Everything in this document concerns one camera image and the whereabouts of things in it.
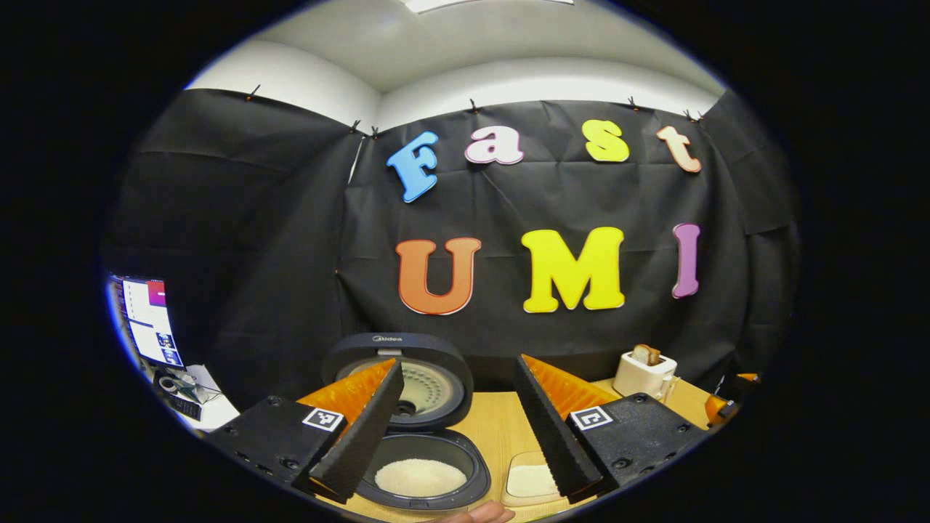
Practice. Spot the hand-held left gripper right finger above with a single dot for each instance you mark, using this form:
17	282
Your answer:
552	436

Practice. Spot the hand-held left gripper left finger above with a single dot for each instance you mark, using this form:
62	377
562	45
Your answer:
363	443

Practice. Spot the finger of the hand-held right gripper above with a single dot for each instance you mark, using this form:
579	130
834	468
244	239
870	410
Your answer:
716	410
745	383

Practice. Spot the wooden spoon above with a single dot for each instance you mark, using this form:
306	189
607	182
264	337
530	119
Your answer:
670	388

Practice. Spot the white rice layer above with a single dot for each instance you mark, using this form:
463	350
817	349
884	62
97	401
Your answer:
421	477

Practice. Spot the black and silver rice cooker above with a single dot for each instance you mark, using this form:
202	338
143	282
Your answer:
436	356

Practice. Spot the clear plastic tray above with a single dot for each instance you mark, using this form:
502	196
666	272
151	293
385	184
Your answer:
523	459

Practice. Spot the white toaster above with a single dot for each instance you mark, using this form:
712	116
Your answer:
639	379

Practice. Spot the toasted bread slice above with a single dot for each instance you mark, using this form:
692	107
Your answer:
645	354

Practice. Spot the white side table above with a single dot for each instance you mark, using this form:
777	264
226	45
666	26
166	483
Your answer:
214	410

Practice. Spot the black keyboard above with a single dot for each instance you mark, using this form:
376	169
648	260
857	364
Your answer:
185	408

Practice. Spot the tape roll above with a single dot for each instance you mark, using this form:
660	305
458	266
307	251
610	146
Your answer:
168	383

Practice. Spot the computer monitor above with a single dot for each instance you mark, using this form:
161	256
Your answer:
149	319

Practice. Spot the ceiling light panel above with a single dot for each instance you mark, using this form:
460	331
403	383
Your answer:
487	4

